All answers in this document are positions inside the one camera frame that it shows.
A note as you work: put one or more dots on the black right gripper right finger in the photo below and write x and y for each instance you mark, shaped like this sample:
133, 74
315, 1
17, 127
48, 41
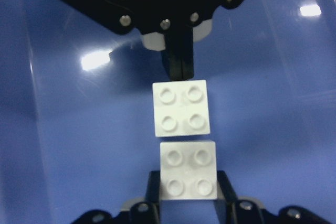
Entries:
233, 209

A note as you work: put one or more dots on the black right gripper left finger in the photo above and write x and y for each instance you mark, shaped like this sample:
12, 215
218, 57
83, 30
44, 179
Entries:
144, 210

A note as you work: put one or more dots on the white block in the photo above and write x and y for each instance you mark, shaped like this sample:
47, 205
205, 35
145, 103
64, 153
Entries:
180, 108
188, 170

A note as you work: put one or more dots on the blue plastic tray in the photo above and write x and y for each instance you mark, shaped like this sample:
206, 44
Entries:
77, 127

